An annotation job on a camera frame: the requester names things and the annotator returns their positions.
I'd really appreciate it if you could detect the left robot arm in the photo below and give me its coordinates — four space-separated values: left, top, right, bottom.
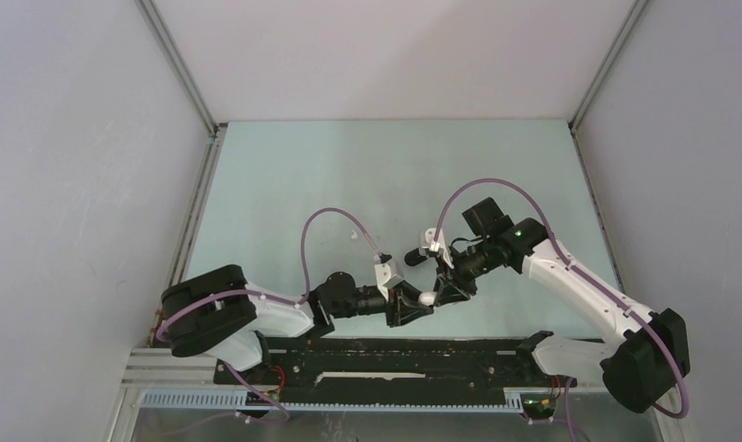
155 263 436 384

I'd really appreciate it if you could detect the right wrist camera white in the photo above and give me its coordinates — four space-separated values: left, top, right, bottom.
418 227 455 269

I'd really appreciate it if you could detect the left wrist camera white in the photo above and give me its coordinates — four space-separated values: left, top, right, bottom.
374 254 404 301

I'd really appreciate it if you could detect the black oval charging case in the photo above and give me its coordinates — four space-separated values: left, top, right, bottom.
404 247 429 267

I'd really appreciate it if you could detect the right aluminium frame post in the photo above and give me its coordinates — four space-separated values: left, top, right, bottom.
568 0 653 289

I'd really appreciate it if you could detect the white oval charging case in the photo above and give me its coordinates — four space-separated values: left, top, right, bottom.
418 292 437 307

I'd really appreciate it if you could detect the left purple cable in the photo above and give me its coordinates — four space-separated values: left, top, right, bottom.
155 207 385 344

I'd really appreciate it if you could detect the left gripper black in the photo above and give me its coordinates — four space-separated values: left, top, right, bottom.
330 279 433 327

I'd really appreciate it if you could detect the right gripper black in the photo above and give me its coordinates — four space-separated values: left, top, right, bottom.
433 238 497 306

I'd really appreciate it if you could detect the left aluminium frame post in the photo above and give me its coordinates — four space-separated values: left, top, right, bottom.
112 1 223 316

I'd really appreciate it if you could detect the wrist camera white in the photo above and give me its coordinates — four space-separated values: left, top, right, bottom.
418 227 455 269
374 254 404 301

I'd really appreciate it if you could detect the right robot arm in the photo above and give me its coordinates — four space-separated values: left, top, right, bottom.
390 197 690 413

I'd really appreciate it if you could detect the blue-grey cable duct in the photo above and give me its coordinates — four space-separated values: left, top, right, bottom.
140 390 528 414

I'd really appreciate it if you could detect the aluminium frame post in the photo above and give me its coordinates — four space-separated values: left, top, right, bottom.
112 1 223 316
568 0 653 289

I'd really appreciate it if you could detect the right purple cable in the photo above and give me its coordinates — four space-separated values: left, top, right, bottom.
433 177 691 420

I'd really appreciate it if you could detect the purple cable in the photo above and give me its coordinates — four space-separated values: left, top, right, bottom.
155 207 385 344
433 177 691 420

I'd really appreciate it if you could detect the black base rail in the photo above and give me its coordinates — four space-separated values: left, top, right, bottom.
241 338 567 409

